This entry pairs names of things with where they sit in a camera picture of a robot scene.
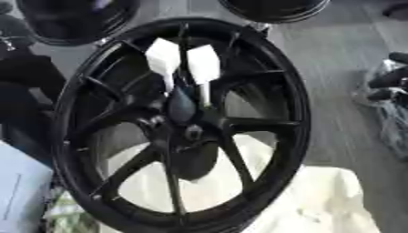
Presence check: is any white cloth cover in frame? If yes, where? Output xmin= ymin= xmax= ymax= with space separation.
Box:
xmin=97 ymin=133 xmax=383 ymax=233

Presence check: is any black round wheel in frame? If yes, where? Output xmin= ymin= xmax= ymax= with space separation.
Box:
xmin=14 ymin=0 xmax=142 ymax=47
xmin=217 ymin=0 xmax=332 ymax=25

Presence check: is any black spoked wheel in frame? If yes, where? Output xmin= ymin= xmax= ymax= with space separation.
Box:
xmin=51 ymin=16 xmax=314 ymax=233

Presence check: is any pale blue box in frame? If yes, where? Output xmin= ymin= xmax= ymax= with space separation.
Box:
xmin=0 ymin=139 xmax=56 ymax=233

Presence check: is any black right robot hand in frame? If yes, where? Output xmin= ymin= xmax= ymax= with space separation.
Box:
xmin=364 ymin=51 xmax=408 ymax=102

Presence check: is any person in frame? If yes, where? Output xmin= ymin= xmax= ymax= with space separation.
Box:
xmin=0 ymin=1 xmax=69 ymax=167

